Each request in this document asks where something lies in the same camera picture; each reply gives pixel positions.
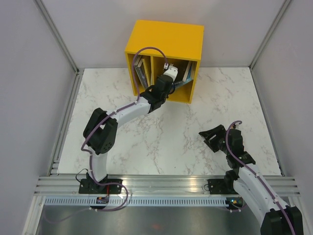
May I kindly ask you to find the green Alice Wonderland book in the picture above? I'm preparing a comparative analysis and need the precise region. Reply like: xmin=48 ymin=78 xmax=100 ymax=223
xmin=174 ymin=79 xmax=193 ymax=89

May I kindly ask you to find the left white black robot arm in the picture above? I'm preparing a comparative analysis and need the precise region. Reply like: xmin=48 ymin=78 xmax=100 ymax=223
xmin=81 ymin=72 xmax=176 ymax=193

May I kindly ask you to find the yellow wooden two-slot shelf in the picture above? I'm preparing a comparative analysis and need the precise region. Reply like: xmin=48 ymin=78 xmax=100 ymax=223
xmin=125 ymin=20 xmax=204 ymax=103

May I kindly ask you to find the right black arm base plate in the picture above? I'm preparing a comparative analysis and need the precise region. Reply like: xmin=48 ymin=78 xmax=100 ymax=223
xmin=207 ymin=179 xmax=236 ymax=195

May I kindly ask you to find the right aluminium frame post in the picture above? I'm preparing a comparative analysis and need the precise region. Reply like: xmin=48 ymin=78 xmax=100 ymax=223
xmin=249 ymin=0 xmax=293 ymax=71

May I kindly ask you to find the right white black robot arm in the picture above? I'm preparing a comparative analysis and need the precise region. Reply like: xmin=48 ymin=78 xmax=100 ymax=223
xmin=199 ymin=121 xmax=304 ymax=235

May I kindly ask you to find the aluminium front rail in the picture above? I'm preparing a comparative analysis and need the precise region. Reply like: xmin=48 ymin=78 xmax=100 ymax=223
xmin=35 ymin=174 xmax=300 ymax=197

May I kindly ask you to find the blue 20000 Leagues book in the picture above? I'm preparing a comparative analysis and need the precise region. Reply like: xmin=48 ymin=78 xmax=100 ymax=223
xmin=189 ymin=62 xmax=197 ymax=80

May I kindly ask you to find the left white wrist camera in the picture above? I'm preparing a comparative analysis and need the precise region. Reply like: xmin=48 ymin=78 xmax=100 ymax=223
xmin=163 ymin=64 xmax=178 ymax=81

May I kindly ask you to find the left aluminium frame post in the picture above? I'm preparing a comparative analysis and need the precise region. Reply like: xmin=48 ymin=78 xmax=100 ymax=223
xmin=33 ymin=0 xmax=80 ymax=75

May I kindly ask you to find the white slotted cable duct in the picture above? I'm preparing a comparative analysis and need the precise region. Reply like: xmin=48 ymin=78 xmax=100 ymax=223
xmin=45 ymin=196 xmax=228 ymax=207

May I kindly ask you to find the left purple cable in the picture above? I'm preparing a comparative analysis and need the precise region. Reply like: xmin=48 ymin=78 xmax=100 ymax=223
xmin=81 ymin=47 xmax=169 ymax=183

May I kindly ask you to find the aluminium frame post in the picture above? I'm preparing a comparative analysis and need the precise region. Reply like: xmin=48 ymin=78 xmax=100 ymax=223
xmin=249 ymin=0 xmax=293 ymax=71
xmin=33 ymin=0 xmax=80 ymax=75

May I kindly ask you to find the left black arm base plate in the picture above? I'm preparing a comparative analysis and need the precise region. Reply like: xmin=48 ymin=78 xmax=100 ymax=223
xmin=78 ymin=178 xmax=123 ymax=195

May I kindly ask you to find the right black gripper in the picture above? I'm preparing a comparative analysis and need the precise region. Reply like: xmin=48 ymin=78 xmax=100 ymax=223
xmin=198 ymin=124 xmax=230 ymax=154

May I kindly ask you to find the clear plastic file folder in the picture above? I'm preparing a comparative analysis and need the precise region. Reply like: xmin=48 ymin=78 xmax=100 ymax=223
xmin=143 ymin=56 xmax=152 ymax=87

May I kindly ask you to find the dark Wuthering Heights book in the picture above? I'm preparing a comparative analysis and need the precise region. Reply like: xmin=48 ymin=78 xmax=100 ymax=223
xmin=182 ymin=61 xmax=195 ymax=83

